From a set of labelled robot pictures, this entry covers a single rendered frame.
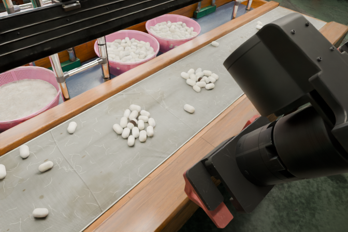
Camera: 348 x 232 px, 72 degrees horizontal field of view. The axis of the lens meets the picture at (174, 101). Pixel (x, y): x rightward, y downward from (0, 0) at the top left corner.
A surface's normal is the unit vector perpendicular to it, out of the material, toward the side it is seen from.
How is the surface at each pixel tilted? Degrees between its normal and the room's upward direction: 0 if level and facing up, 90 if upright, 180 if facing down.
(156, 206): 0
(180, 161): 0
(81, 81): 0
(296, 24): 22
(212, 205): 27
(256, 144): 70
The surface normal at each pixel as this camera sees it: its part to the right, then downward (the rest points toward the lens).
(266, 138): -0.91, -0.32
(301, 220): 0.07, -0.73
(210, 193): 0.37, -0.40
